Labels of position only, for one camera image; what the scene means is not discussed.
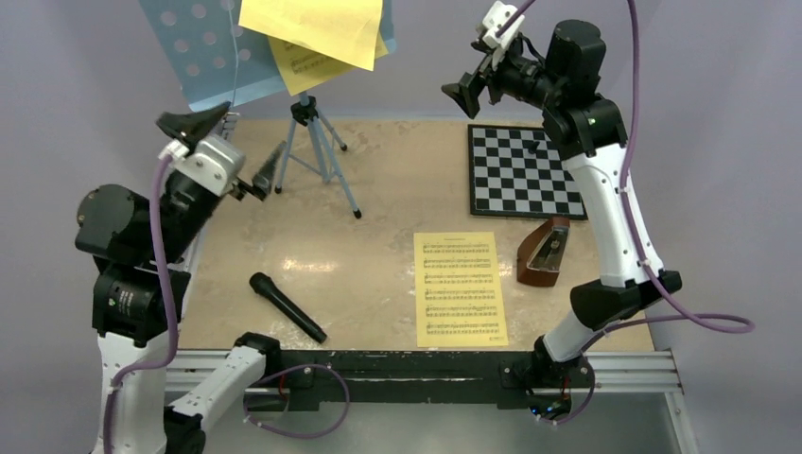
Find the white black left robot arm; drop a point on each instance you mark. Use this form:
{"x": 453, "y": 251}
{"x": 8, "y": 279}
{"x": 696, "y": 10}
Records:
{"x": 136, "y": 243}

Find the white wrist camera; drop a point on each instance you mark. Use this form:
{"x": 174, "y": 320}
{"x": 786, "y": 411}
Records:
{"x": 214, "y": 163}
{"x": 497, "y": 29}

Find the yellow sheet music back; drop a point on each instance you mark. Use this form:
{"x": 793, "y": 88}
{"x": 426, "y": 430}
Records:
{"x": 300, "y": 69}

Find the black white chessboard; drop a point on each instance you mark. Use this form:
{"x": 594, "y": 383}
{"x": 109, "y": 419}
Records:
{"x": 506, "y": 181}

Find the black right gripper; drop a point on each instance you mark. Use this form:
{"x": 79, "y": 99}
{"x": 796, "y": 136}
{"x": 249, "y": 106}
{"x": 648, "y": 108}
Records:
{"x": 466, "y": 92}

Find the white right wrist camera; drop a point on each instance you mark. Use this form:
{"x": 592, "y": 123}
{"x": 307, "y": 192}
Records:
{"x": 497, "y": 29}

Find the brown wooden metronome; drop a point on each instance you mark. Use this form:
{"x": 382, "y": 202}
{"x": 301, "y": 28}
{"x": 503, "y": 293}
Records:
{"x": 539, "y": 256}

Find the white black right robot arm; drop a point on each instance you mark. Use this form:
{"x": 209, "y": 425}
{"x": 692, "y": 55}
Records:
{"x": 589, "y": 134}

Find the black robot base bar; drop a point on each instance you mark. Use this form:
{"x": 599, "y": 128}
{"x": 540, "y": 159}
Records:
{"x": 509, "y": 380}

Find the light blue music stand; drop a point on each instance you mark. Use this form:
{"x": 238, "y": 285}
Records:
{"x": 217, "y": 60}

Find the black microphone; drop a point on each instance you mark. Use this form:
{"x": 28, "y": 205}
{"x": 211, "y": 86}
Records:
{"x": 265, "y": 287}

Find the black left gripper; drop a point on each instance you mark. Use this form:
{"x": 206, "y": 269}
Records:
{"x": 191, "y": 125}

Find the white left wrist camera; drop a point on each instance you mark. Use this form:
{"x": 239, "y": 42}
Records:
{"x": 214, "y": 163}

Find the yellow sheet music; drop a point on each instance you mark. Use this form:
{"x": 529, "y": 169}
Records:
{"x": 300, "y": 69}
{"x": 458, "y": 293}
{"x": 343, "y": 30}

